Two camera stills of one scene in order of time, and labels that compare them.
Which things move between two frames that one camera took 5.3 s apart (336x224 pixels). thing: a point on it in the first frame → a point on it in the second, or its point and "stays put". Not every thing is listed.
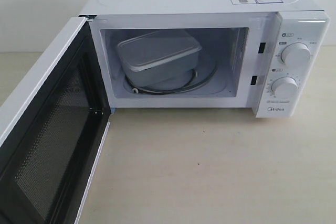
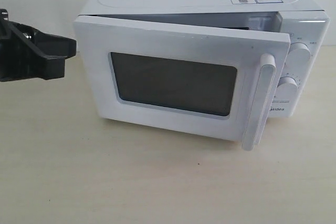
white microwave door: x=49 y=155 → x=218 y=81
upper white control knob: x=296 y=53 stays put
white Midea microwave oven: x=212 y=40 stays put
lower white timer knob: x=285 y=87 stays put
